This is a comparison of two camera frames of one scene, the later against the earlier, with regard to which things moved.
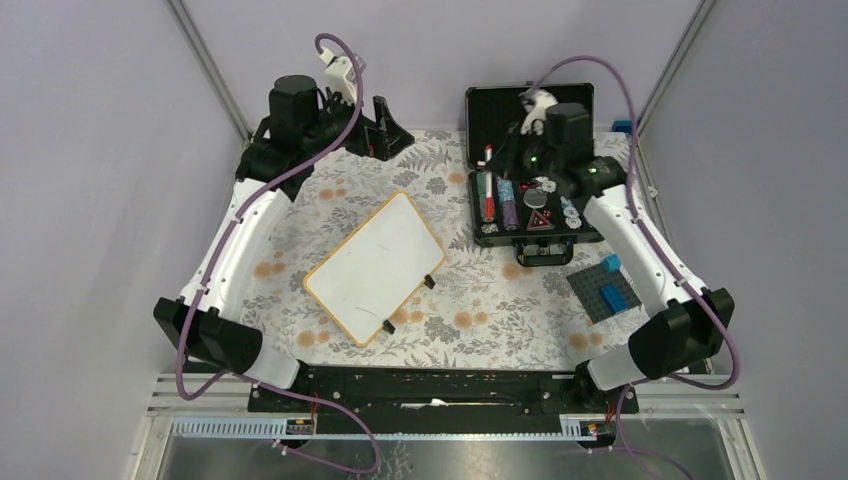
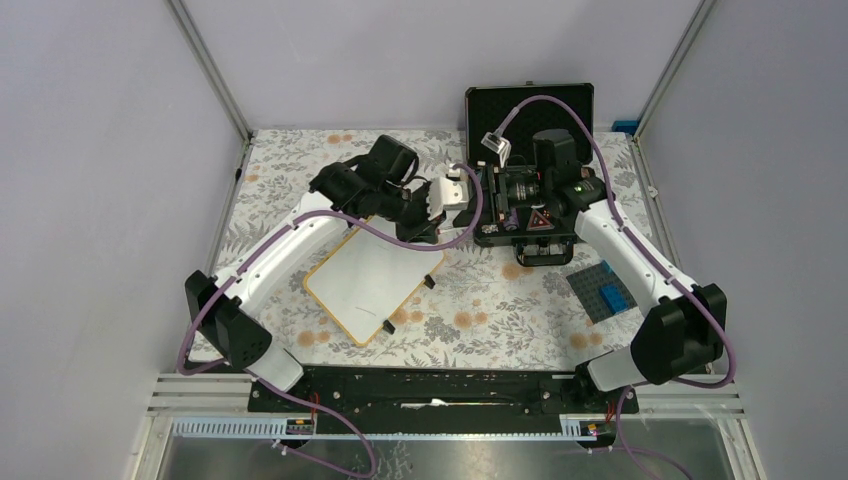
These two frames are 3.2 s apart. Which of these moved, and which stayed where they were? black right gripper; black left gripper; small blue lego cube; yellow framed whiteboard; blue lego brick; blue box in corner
Moved: black left gripper; black right gripper
Stayed: yellow framed whiteboard; blue lego brick; small blue lego cube; blue box in corner
